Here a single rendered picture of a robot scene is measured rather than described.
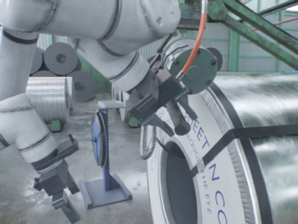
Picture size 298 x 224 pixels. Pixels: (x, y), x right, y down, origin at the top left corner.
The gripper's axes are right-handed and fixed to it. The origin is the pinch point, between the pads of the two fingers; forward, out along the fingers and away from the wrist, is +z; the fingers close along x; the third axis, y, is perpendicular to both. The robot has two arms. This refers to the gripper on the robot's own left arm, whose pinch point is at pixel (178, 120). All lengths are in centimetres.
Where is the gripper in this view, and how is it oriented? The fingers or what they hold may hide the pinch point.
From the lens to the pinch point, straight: 59.7
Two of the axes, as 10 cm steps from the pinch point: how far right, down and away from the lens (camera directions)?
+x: -7.6, 6.0, 2.6
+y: -1.6, -5.5, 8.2
